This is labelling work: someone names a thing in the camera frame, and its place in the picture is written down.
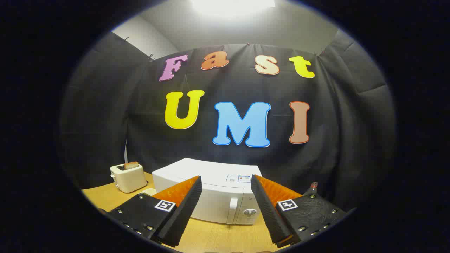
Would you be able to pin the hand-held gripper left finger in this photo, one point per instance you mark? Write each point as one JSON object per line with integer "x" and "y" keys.
{"x": 182, "y": 214}

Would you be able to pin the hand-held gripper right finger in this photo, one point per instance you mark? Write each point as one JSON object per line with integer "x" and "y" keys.
{"x": 270, "y": 214}

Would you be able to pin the white microwave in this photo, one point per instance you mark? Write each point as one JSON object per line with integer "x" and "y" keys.
{"x": 211, "y": 172}

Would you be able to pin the white divided snack dish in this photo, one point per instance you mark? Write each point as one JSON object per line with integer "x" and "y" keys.
{"x": 150, "y": 192}

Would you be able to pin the clear bottle with red label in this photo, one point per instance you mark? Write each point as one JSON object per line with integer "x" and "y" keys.
{"x": 312, "y": 188}

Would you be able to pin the white toaster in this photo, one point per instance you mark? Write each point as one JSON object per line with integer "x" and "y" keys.
{"x": 130, "y": 179}

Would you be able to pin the toast slice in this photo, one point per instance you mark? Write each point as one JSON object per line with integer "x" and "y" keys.
{"x": 131, "y": 165}

